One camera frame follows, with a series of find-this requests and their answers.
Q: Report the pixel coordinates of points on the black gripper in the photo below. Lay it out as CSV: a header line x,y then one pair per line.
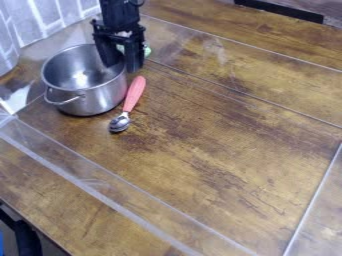
x,y
119,22

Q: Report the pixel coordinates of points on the silver metal pot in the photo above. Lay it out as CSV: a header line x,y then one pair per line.
x,y
82,87

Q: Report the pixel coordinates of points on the black bar at back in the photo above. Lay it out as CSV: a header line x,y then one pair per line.
x,y
282,10

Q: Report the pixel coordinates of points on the black table leg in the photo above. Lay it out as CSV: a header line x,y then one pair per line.
x,y
27,239

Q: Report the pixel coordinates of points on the red handled metal spoon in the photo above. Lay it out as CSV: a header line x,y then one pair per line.
x,y
120,123

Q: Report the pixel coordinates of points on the clear acrylic tray wall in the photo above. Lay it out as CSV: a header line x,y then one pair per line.
x,y
227,169

